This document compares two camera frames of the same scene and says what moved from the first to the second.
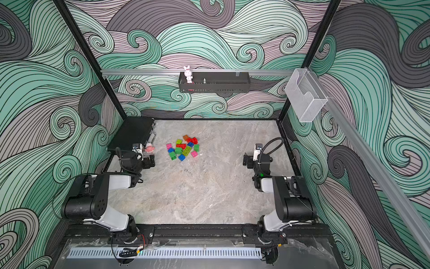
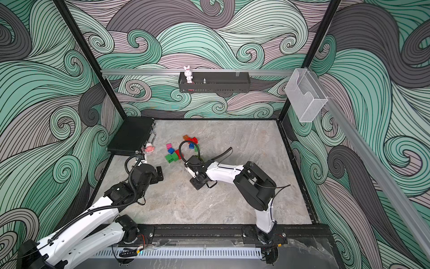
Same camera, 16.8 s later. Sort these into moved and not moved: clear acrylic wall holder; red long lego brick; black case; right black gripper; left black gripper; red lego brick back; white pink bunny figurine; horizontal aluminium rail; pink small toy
Moved: right black gripper; red long lego brick; left black gripper
Not moved: white pink bunny figurine; pink small toy; clear acrylic wall holder; black case; red lego brick back; horizontal aluminium rail
